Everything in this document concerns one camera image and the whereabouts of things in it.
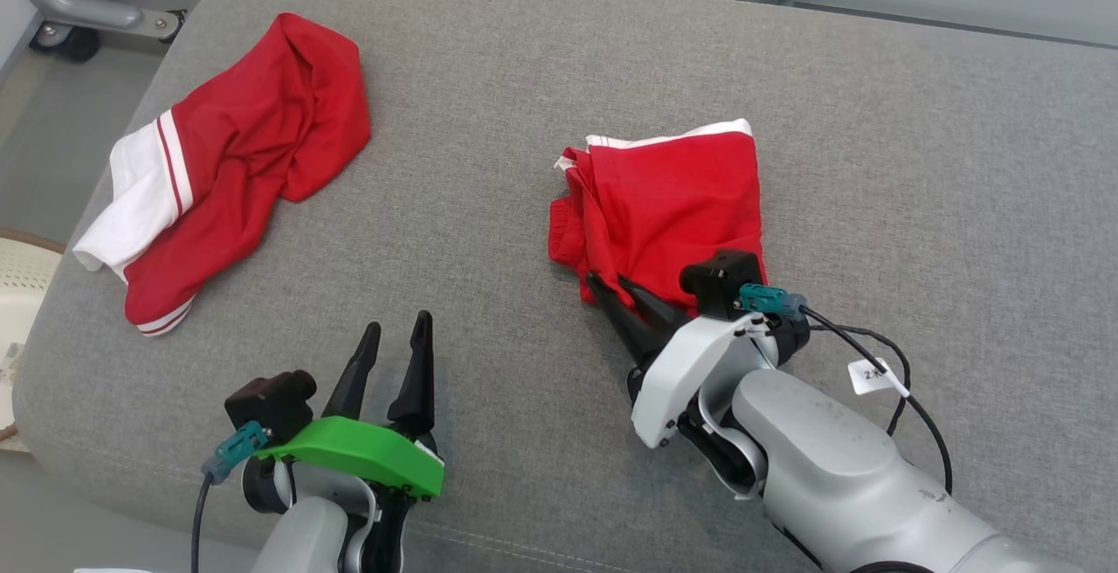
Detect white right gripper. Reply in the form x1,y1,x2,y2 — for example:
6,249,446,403
585,271,778,450

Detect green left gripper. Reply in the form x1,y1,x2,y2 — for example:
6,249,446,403
255,310,445,500

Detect red shorts with white trim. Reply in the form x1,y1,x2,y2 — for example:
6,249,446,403
549,119,769,316

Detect red Bulls 23 jersey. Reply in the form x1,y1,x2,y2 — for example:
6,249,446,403
72,12,372,337

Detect grey fabric sofa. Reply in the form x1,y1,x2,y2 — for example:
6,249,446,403
13,0,1118,573

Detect cream laundry basket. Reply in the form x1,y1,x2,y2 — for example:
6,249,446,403
0,228,66,452

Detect grey metal leg with caster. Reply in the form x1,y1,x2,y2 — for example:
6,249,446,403
0,0,189,63

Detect teal right camera connector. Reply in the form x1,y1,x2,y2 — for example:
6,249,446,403
739,283,809,322

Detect teal camera connector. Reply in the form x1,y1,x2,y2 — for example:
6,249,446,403
739,283,809,322
203,421,269,485

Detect teal left camera connector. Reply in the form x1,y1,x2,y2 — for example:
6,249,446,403
203,421,269,485

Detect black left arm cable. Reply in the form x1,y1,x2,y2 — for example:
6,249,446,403
190,473,215,573

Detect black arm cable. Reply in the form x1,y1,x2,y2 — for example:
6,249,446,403
190,473,215,573
799,307,953,495

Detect white cable label tag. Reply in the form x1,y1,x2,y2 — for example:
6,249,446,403
847,357,911,397

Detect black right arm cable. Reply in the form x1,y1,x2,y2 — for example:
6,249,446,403
799,307,953,495

